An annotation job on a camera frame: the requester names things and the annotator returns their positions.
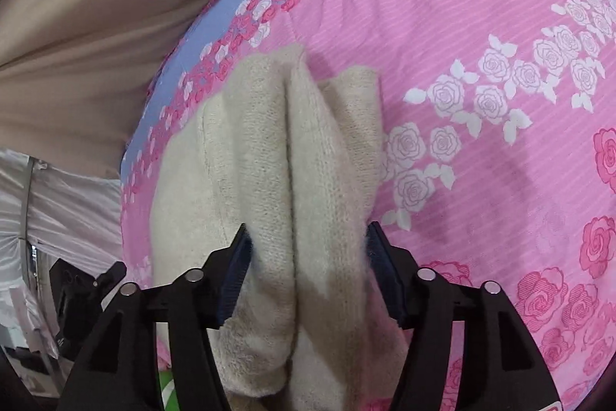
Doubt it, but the pink floral bedsheet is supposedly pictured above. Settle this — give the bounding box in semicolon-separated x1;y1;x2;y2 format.
119;0;616;411

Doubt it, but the beige sweater with black hearts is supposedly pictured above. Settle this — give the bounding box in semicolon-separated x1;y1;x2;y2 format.
149;44;419;411

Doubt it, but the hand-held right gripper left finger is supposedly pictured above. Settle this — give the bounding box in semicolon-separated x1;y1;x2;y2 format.
58;223;253;411

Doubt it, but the grey metal rod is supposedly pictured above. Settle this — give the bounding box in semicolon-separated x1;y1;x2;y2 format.
19;156;49;241

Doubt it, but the green mat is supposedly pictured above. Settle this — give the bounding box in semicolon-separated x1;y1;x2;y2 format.
159;370;182;411

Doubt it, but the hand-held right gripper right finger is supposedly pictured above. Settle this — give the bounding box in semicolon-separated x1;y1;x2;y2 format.
366;222;561;411

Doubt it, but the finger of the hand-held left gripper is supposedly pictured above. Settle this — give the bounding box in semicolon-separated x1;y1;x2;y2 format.
94;261;127;295

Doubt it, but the white satin curtain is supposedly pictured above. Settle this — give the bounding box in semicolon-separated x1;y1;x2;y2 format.
0;146;125;344

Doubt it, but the beige curtain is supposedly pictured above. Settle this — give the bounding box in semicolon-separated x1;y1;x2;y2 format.
0;0;318;181

